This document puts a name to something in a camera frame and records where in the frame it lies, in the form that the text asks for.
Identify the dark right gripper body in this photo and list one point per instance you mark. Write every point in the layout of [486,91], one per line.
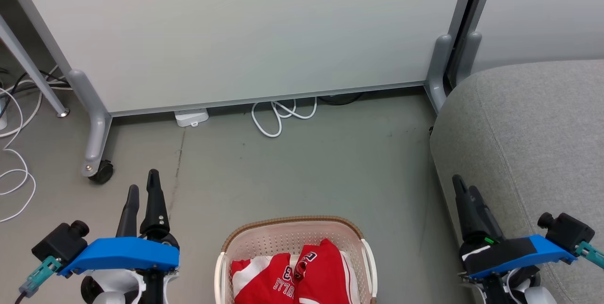
[476,247]

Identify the grey metal table leg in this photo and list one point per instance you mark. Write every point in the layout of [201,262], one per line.
[28,65]

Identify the teal left camera connector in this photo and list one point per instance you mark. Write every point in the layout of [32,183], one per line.
[40,275]

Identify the teal right camera connector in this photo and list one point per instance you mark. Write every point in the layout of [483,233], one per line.
[590,253]

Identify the red Bulls print jersey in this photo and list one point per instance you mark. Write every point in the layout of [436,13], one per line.
[264,286]

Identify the white power adapter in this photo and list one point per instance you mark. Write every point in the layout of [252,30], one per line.
[191,116]

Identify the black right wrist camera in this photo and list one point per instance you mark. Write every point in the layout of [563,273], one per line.
[568,231]

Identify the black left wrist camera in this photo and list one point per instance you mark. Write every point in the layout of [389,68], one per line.
[61,242]

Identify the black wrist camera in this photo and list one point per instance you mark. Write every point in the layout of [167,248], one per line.
[568,231]
[61,242]

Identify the wide white partition panel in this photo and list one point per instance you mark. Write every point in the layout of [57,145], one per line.
[236,35]

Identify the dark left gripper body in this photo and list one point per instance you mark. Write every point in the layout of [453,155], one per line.
[152,287]

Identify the red white striped garment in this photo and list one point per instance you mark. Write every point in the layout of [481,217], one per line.
[326,275]

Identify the cream plastic laundry basket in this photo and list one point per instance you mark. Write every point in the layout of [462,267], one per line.
[283,239]

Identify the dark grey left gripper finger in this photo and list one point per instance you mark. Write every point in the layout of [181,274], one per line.
[154,205]
[129,214]

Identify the grey fabric sofa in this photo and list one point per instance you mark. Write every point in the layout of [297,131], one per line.
[528,143]

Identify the teal camera connector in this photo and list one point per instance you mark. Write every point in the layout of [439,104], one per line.
[40,275]
[590,253]

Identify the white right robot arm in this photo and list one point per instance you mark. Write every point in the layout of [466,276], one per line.
[535,295]

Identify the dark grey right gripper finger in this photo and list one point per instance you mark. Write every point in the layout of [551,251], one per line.
[465,214]
[486,219]

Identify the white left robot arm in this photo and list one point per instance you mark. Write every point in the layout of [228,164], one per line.
[113,291]

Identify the narrow white partition panel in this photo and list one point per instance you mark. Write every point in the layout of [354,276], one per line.
[542,11]

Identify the black caster wheel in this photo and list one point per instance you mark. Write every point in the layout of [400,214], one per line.
[103,173]

